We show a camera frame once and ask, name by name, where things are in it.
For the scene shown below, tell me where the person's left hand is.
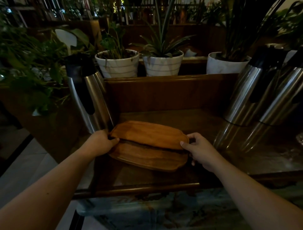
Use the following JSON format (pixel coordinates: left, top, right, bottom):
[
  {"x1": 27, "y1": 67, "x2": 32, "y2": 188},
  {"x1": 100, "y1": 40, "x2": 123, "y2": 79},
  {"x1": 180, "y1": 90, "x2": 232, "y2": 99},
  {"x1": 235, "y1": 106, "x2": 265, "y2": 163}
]
[{"x1": 80, "y1": 130, "x2": 120, "y2": 159}]

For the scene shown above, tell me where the person's right hand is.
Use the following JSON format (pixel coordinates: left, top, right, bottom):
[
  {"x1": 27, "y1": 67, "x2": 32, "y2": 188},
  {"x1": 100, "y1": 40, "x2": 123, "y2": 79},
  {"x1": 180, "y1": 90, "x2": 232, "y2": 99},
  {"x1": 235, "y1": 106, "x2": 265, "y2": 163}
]
[{"x1": 180, "y1": 132, "x2": 222, "y2": 173}]

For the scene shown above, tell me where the light wooden tray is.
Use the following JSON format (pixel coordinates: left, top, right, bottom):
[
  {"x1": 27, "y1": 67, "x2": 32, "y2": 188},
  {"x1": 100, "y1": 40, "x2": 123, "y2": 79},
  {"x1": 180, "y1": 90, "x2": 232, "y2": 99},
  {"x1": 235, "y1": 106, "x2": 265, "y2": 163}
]
[{"x1": 109, "y1": 121, "x2": 190, "y2": 150}]

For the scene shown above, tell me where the person's right forearm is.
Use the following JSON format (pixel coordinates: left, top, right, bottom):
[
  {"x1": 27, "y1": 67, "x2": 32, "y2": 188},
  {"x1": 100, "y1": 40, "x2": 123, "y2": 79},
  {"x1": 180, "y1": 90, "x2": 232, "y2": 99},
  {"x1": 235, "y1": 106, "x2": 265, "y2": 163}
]
[{"x1": 209, "y1": 156, "x2": 303, "y2": 230}]

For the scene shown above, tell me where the person's left forearm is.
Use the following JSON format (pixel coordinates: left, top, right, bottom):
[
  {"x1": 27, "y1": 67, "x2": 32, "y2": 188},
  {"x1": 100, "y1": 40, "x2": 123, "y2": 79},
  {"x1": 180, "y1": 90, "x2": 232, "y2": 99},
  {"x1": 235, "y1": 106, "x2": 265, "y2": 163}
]
[{"x1": 0, "y1": 148, "x2": 95, "y2": 230}]

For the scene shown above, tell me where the dark wooden tray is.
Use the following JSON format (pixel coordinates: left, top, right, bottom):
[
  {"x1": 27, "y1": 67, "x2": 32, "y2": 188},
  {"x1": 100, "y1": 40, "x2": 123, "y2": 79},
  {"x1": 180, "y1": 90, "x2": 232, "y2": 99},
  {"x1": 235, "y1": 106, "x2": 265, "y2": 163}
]
[{"x1": 108, "y1": 140, "x2": 189, "y2": 172}]

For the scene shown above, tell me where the dark wooden serving cabinet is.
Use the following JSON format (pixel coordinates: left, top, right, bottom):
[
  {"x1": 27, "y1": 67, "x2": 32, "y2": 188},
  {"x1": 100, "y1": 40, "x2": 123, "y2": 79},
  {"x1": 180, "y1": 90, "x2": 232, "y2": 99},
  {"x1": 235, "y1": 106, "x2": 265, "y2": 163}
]
[{"x1": 71, "y1": 56, "x2": 303, "y2": 200}]

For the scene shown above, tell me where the marble-patterned side table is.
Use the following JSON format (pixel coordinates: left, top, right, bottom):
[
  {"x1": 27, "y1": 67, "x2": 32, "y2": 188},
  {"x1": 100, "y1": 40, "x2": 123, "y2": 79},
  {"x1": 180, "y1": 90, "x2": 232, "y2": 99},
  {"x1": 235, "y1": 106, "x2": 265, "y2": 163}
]
[{"x1": 76, "y1": 181, "x2": 303, "y2": 230}]

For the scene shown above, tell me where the white striped plant pot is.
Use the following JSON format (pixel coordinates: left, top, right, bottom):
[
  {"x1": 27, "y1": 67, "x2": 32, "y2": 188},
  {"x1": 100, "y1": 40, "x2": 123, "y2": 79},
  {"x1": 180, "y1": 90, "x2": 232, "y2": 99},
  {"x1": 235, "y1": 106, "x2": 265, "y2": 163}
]
[
  {"x1": 95, "y1": 49, "x2": 140, "y2": 79},
  {"x1": 142, "y1": 50, "x2": 184, "y2": 77}
]

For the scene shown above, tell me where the plain white plant pot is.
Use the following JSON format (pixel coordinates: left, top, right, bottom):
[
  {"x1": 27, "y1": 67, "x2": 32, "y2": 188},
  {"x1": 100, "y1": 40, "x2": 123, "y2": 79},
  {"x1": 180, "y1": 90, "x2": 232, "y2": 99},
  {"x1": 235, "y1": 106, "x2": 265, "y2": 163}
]
[{"x1": 206, "y1": 52, "x2": 251, "y2": 75}]

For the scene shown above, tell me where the small leafy green plant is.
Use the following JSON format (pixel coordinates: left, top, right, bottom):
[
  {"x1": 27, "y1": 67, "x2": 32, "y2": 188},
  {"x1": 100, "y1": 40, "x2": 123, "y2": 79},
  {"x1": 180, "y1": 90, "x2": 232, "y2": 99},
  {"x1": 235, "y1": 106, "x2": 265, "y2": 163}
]
[{"x1": 99, "y1": 21, "x2": 135, "y2": 60}]

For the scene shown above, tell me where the white plant sign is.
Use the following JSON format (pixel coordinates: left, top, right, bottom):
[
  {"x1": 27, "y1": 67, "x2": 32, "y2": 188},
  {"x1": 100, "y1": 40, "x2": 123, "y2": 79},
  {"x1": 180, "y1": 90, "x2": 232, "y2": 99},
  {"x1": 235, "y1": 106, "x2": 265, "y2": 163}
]
[{"x1": 55, "y1": 29, "x2": 77, "y2": 55}]

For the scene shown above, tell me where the large green leafy bush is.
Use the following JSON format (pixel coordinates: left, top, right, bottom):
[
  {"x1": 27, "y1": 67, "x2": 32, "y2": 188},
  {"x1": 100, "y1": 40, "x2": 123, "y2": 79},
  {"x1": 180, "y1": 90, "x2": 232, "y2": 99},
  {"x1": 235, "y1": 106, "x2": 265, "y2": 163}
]
[{"x1": 0, "y1": 14, "x2": 95, "y2": 116}]

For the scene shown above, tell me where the spiky long-leaf plant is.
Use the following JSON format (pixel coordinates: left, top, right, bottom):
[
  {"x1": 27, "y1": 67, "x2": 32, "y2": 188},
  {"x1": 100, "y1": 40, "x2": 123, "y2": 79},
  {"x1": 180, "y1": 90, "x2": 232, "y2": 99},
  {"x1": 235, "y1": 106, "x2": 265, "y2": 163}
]
[{"x1": 130, "y1": 0, "x2": 196, "y2": 58}]

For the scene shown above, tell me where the tall dark leafy plant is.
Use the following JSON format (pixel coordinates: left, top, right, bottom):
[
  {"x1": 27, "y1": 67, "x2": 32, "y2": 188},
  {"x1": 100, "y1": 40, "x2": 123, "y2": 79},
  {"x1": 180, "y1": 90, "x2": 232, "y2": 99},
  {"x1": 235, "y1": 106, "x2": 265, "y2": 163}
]
[{"x1": 213, "y1": 0, "x2": 287, "y2": 62}]

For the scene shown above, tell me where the steel thermos with black handle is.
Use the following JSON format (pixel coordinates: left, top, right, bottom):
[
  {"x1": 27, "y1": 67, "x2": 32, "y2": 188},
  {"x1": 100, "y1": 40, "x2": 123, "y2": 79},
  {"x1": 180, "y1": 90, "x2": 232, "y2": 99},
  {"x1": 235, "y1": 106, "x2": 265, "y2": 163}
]
[
  {"x1": 65, "y1": 53, "x2": 114, "y2": 134},
  {"x1": 223, "y1": 45, "x2": 288, "y2": 126},
  {"x1": 259, "y1": 47, "x2": 303, "y2": 125}
]

